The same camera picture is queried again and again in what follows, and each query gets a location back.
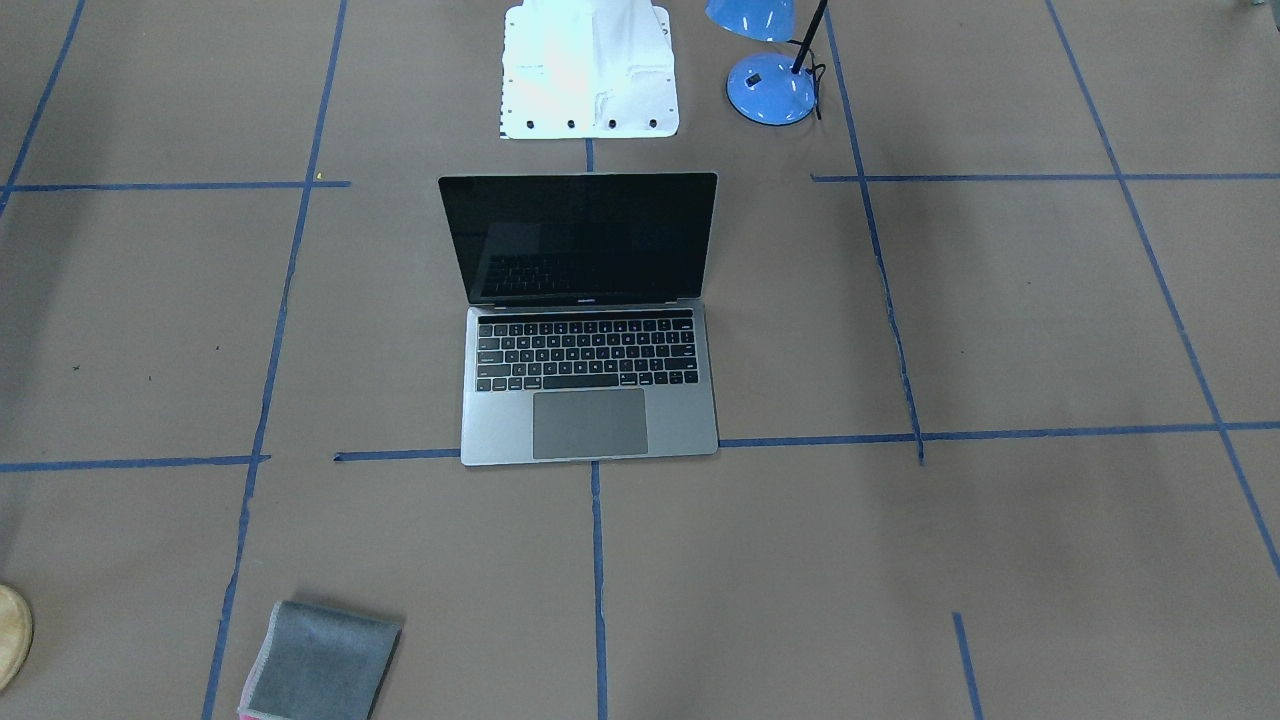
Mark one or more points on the grey laptop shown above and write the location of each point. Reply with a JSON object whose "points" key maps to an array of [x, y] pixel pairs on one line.
{"points": [[586, 336]]}

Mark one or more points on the blue desk lamp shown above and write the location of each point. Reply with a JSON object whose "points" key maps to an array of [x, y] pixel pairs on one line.
{"points": [[771, 89]]}

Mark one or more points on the folded grey cloth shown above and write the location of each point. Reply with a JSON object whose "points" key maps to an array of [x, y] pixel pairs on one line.
{"points": [[318, 663]]}

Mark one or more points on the wooden mug tree stand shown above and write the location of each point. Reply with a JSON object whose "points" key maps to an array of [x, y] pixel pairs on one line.
{"points": [[17, 632]]}

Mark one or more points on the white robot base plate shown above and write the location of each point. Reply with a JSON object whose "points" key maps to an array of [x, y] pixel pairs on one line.
{"points": [[588, 69]]}

